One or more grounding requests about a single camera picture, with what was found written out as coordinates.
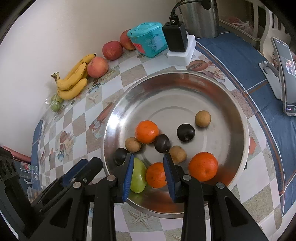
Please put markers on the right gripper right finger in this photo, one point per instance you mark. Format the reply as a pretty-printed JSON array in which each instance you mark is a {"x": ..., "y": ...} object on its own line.
[{"x": 229, "y": 220}]

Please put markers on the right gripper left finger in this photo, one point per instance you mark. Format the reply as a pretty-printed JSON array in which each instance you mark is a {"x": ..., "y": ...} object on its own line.
[{"x": 112, "y": 189}]

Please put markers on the orange mandarin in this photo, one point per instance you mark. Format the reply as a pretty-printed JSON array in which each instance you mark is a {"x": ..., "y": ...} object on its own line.
[
  {"x": 203, "y": 166},
  {"x": 155, "y": 175},
  {"x": 146, "y": 131}
]

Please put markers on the green mango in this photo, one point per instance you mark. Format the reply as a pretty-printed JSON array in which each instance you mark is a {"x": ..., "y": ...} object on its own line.
[{"x": 138, "y": 182}]

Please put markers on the bag of green fruits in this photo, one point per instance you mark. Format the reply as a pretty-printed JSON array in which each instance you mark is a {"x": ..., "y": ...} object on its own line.
[{"x": 55, "y": 102}]

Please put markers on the clear plastic clip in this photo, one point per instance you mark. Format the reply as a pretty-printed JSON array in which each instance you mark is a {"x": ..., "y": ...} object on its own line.
[{"x": 29, "y": 173}]

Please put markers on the large steel bowl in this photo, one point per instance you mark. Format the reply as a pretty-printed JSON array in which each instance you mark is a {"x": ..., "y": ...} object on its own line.
[{"x": 171, "y": 99}]

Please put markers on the bottom yellow banana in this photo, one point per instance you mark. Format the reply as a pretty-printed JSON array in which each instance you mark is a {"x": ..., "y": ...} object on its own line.
[{"x": 74, "y": 91}]

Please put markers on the yellow banana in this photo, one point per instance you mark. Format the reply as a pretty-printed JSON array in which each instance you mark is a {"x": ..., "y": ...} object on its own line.
[
  {"x": 86, "y": 59},
  {"x": 74, "y": 91},
  {"x": 73, "y": 79}
]

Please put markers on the middle yellow banana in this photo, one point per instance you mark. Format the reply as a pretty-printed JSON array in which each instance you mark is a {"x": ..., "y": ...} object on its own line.
[{"x": 73, "y": 79}]

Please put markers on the white phone stand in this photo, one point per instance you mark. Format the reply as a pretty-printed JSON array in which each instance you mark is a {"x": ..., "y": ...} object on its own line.
[{"x": 273, "y": 77}]

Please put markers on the left pale red apple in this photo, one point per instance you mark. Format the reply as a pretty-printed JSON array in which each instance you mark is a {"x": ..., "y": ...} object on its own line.
[{"x": 97, "y": 67}]

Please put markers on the top yellow banana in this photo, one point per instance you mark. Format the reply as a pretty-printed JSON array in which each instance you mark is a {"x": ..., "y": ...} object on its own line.
[{"x": 86, "y": 59}]

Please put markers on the smartphone on stand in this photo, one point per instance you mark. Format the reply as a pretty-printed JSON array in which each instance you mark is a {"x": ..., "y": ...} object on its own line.
[{"x": 287, "y": 75}]

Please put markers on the middle red apple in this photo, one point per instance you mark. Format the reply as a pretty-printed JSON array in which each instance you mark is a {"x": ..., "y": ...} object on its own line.
[{"x": 112, "y": 50}]

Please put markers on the right red apple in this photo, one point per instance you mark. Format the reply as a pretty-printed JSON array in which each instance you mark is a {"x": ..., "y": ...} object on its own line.
[{"x": 126, "y": 42}]

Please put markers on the black power adapter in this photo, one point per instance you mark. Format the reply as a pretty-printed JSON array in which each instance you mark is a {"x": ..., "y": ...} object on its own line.
[{"x": 175, "y": 34}]

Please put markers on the white plastic chair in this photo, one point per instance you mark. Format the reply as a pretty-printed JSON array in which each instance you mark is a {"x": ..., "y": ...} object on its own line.
[{"x": 273, "y": 28}]

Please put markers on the teal plastic container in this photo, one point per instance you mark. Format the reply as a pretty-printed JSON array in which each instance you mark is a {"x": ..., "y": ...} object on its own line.
[{"x": 148, "y": 38}]

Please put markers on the steel thermos kettle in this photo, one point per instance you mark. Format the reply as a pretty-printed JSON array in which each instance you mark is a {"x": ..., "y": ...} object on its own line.
[{"x": 200, "y": 18}]

